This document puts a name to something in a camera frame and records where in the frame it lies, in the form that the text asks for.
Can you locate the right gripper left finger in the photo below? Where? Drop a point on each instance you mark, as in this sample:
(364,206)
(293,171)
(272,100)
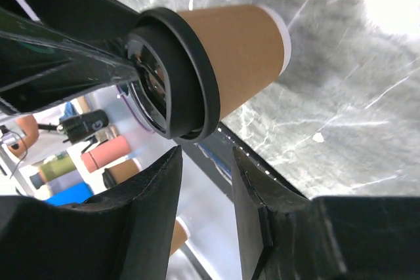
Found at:
(126,232)

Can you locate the brown paper cup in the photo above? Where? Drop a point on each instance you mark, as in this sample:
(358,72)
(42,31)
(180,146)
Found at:
(248,46)

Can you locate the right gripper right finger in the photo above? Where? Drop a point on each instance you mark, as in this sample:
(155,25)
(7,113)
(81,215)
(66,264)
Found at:
(258,199)

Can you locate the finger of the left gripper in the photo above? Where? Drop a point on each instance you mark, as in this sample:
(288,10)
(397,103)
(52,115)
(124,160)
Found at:
(77,18)
(42,68)

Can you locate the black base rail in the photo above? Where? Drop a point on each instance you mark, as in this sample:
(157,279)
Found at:
(213,156)

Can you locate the black plastic cup lid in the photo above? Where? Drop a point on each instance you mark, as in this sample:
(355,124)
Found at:
(177,92)

